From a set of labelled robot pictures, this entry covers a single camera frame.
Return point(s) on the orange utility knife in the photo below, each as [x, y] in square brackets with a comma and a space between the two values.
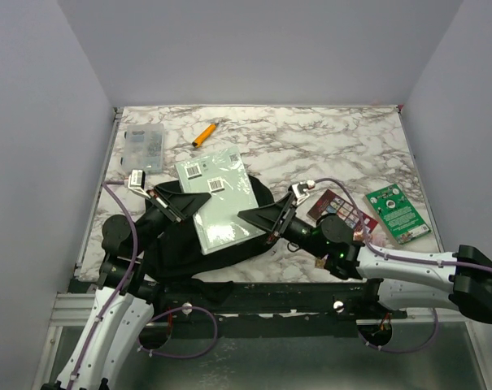
[200, 139]

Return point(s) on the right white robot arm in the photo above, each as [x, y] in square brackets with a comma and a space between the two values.
[460, 280]

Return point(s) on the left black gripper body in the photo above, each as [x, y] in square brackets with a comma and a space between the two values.
[163, 200]

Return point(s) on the black student backpack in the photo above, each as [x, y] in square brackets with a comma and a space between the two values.
[177, 254]

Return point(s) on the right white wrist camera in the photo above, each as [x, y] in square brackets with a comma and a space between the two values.
[301, 191]

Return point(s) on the pale green book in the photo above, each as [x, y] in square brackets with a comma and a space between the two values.
[223, 175]

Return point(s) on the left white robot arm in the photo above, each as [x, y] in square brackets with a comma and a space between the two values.
[115, 284]

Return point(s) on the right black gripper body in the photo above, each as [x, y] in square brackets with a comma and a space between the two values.
[291, 226]

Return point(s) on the dark green book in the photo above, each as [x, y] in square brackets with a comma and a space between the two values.
[400, 218]

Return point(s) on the clear plastic organizer box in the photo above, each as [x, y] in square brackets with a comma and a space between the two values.
[143, 148]

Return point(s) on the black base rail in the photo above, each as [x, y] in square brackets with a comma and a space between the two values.
[193, 309]

